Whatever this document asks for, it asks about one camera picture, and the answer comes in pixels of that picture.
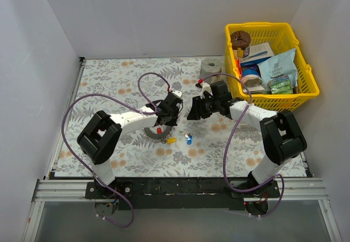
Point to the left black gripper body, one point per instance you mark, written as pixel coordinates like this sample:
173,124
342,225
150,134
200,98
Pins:
169,116

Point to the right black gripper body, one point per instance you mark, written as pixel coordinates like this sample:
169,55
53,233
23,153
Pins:
204,106

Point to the large silver keyring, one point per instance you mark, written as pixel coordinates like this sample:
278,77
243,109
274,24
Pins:
151,131

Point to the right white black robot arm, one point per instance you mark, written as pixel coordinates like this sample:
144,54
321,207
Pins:
281,134

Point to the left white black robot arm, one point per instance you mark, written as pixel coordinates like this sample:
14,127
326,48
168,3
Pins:
100,136

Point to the floral table mat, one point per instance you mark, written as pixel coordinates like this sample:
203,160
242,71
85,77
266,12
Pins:
110,84

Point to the yellow plastic basket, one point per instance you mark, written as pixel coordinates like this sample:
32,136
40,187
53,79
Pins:
281,38

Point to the white blue box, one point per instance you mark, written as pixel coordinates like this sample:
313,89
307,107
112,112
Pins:
259,51

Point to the green snack packet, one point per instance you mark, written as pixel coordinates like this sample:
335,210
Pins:
280,85

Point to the brown lidded can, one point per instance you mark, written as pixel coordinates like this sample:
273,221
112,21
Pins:
240,41

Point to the blue cassava chips bag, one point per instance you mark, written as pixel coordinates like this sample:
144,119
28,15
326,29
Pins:
279,65

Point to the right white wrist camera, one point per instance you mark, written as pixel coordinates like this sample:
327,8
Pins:
206,91

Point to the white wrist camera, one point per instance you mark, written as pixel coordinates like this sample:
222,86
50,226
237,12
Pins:
177,93
206,91

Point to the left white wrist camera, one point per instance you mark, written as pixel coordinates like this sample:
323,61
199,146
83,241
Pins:
177,93

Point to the aluminium frame rail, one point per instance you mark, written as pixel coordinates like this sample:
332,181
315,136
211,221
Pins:
73,190

